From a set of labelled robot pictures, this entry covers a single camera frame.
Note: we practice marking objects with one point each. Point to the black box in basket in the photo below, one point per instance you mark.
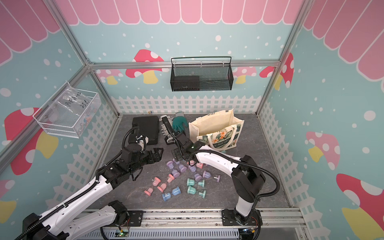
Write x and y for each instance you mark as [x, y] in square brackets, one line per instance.
[185, 83]

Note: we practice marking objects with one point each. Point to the green hourglass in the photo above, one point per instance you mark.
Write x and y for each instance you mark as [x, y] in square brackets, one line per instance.
[191, 183]
[193, 191]

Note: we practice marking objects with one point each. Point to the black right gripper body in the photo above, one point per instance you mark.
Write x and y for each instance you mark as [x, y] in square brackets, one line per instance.
[181, 154]

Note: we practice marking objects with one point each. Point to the clear acrylic wall bin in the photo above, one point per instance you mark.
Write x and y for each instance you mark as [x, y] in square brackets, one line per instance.
[69, 113]

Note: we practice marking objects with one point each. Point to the purple hourglass upper cluster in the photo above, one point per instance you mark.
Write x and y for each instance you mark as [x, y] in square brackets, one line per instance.
[176, 166]

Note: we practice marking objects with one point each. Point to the black wire mesh basket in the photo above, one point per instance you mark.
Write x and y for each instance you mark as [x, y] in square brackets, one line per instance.
[215, 72]

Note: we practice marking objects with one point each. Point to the pink hourglass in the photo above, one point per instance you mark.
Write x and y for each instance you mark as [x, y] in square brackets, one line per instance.
[161, 188]
[156, 182]

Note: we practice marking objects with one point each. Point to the pink hourglass front left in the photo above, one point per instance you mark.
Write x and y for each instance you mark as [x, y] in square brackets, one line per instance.
[161, 188]

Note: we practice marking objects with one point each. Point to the pink hourglass upper left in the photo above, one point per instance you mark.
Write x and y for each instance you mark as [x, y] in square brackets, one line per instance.
[156, 182]

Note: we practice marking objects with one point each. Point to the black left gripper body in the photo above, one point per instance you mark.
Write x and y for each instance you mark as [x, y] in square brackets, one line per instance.
[143, 157]

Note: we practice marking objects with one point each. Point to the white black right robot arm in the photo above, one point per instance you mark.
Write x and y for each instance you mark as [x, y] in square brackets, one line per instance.
[250, 181]

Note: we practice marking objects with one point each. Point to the green hourglass front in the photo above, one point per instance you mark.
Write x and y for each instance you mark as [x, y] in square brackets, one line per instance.
[193, 191]

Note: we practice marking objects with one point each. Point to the cream floral canvas tote bag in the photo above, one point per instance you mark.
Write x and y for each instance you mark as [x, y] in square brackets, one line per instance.
[220, 130]

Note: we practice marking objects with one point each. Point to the purple hourglass right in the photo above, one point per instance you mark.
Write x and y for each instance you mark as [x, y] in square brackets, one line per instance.
[208, 175]

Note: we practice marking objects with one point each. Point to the black plastic tool case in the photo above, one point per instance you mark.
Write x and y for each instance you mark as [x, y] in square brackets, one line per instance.
[149, 127]

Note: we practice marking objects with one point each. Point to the green work glove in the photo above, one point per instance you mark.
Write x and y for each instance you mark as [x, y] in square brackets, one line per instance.
[179, 123]

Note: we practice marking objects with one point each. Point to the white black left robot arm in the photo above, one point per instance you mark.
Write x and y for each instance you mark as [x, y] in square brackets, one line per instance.
[61, 222]

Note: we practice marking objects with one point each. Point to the green hourglass middle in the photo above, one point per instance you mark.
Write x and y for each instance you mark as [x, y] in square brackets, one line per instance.
[191, 183]

